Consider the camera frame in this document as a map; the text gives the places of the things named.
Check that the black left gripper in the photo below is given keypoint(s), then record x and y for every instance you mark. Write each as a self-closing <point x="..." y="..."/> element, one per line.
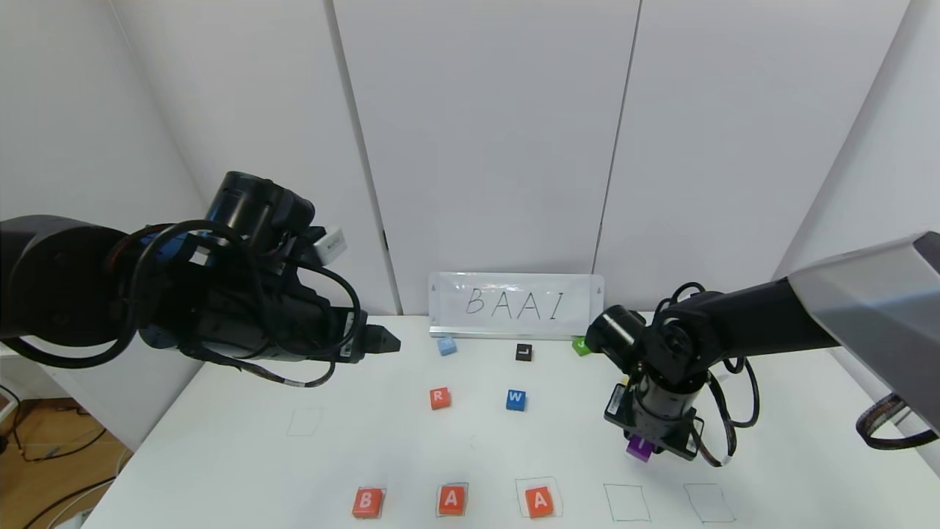
<point x="359" y="336"/>

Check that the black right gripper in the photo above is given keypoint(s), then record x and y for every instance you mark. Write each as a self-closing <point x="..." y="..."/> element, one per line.
<point x="615" y="405"/>

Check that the purple letter I block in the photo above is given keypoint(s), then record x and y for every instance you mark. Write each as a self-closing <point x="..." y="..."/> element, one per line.
<point x="640" y="450"/>

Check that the orange letter A block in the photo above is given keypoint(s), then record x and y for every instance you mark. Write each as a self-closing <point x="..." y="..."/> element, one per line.
<point x="452" y="499"/>
<point x="540" y="502"/>

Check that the orange letter B block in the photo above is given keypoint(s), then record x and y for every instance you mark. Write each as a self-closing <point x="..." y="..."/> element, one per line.
<point x="367" y="502"/>

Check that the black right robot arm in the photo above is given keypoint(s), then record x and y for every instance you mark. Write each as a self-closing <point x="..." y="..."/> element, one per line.
<point x="771" y="319"/>

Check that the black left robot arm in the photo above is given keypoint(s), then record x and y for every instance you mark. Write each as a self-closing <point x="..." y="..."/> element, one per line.
<point x="59" y="286"/>

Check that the white BAAI sign board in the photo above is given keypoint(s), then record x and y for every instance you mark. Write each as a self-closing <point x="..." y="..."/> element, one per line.
<point x="514" y="303"/>

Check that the light blue letter block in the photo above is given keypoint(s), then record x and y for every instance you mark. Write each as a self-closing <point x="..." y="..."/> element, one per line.
<point x="447" y="345"/>

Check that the green letter S block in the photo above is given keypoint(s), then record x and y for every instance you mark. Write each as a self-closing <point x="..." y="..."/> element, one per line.
<point x="580" y="347"/>

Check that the orange letter R block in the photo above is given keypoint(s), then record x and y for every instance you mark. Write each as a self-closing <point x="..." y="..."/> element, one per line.
<point x="440" y="398"/>

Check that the blue letter W block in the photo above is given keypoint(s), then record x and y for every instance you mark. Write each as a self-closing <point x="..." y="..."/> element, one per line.
<point x="515" y="400"/>

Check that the black letter L block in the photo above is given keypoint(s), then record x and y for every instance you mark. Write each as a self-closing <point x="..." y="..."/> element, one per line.
<point x="523" y="352"/>

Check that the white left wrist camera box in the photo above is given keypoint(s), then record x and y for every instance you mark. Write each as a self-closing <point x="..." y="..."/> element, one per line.
<point x="330" y="245"/>

